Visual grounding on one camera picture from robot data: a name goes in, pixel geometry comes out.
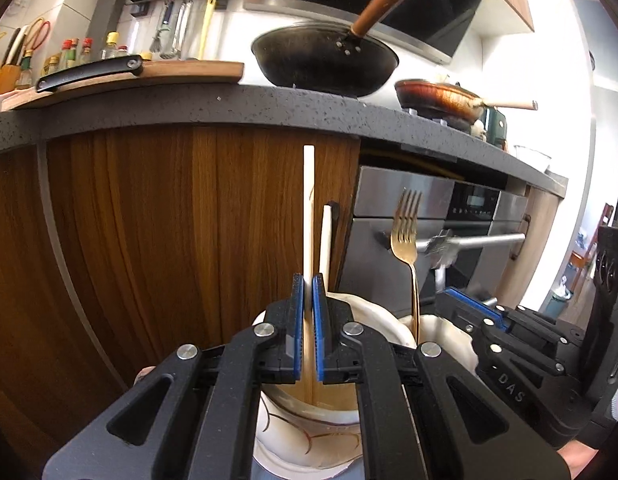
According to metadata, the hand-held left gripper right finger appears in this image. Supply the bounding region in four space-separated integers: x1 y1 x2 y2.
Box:
311 274 572 480

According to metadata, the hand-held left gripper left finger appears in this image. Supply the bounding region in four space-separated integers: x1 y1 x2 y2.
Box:
41 272 310 480

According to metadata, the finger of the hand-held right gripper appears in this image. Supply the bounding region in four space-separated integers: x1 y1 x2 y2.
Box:
470 316 587 378
443 286 587 346

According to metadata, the wooden chopstick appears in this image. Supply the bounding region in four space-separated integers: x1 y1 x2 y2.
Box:
316 204 336 295
302 145 320 406

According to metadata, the gold fork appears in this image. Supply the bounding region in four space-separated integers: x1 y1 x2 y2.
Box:
390 189 424 343

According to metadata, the cream ceramic double utensil holder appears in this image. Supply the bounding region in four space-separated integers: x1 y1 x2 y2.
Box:
251 294 480 476

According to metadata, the orange chair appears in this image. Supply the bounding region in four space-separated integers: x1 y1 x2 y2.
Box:
569 250 592 291

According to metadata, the light wooden cabinet door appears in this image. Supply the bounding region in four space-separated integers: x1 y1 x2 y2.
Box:
524 185 564 316

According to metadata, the stainless steel built-in oven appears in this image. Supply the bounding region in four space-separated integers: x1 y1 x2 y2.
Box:
336 165 532 311

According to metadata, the glass bowl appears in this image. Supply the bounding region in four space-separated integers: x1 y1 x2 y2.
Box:
514 145 554 173

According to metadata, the wide wooden cabinet door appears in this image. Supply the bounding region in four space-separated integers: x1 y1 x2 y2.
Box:
39 125 362 391

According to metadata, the brown frying pan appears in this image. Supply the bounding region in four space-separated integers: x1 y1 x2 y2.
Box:
395 78 538 126

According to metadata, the grey speckled kitchen counter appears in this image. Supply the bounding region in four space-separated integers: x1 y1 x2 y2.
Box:
0 84 570 191

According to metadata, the wooden cutting board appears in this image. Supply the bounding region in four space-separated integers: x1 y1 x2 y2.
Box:
1 60 246 111

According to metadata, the curved wooden cabinet door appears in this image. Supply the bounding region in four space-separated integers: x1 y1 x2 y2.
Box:
0 145 134 461

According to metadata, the yellow ladle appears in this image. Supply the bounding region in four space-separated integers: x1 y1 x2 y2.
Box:
198 0 217 61

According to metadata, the metal hanging ladle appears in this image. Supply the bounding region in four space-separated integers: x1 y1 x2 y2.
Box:
173 2 194 58

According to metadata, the wooden knife block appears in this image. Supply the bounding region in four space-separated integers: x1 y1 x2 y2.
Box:
0 62 22 97

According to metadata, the black wok with brown handle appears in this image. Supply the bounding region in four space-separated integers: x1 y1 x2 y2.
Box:
251 0 420 98

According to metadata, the green handled hanging utensil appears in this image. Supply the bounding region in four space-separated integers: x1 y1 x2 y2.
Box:
150 2 174 59

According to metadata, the black handled kitchen knife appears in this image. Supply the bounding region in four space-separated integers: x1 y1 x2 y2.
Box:
35 55 144 95

